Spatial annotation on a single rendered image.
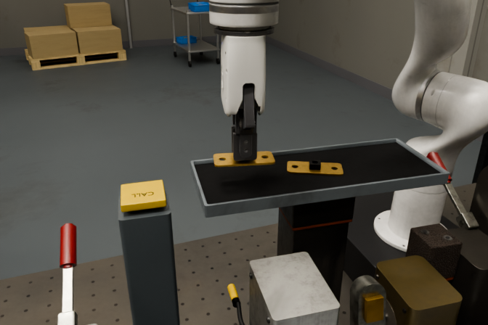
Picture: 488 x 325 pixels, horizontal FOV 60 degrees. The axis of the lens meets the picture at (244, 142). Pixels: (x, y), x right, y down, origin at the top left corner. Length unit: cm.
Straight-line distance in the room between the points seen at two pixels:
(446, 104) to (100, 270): 94
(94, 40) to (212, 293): 592
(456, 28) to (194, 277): 83
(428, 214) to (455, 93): 30
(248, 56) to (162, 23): 740
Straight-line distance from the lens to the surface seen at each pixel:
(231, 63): 50
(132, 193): 61
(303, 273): 54
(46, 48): 670
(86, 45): 678
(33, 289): 124
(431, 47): 95
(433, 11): 91
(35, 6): 781
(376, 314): 56
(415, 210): 112
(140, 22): 784
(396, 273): 62
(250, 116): 51
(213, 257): 122
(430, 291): 61
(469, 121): 99
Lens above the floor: 146
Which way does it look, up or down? 24 degrees down
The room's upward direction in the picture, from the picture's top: straight up
